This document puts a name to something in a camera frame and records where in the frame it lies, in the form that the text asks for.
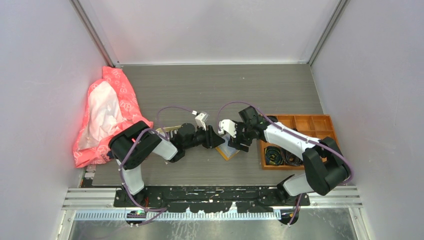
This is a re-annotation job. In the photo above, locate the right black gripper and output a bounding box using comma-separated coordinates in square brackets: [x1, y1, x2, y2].
[228, 120, 254, 152]

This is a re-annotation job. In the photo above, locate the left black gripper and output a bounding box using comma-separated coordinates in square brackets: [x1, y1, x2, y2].
[183, 122, 225, 150]

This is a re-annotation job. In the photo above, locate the orange leather card holder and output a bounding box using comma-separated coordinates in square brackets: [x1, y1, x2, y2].
[215, 134, 239, 161]

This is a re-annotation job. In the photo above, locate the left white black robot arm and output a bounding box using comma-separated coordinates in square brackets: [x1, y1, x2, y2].
[108, 121, 225, 207]

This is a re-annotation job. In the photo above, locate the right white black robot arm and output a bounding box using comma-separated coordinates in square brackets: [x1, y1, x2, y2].
[218, 106, 353, 206]

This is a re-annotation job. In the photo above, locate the beige oval card tray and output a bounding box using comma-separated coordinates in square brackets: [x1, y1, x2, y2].
[156, 125, 181, 134]

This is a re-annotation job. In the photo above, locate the rolled dark belt left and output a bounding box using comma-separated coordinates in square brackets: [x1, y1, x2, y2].
[264, 145, 284, 166]

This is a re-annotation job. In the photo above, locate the rolled dark belt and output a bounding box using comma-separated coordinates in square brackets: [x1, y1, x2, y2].
[281, 148, 303, 167]
[264, 145, 284, 166]

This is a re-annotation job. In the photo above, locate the orange wooden compartment tray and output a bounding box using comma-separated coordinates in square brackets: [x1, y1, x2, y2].
[259, 114, 338, 171]

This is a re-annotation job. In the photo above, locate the rolled dark belt right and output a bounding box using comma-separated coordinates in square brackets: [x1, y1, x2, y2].
[281, 148, 303, 167]

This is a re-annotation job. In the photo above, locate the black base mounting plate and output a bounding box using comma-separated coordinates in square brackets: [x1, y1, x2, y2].
[113, 186, 310, 214]

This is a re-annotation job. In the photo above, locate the pink white crumpled cloth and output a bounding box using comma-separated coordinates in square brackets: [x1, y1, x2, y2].
[72, 66, 154, 168]

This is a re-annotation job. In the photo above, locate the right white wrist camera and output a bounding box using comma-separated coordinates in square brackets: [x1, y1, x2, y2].
[218, 119, 237, 138]

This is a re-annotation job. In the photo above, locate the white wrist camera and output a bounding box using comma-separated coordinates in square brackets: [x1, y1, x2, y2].
[193, 111, 210, 131]
[218, 119, 237, 138]

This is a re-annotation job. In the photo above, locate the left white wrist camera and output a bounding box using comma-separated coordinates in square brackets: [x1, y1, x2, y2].
[193, 111, 210, 131]

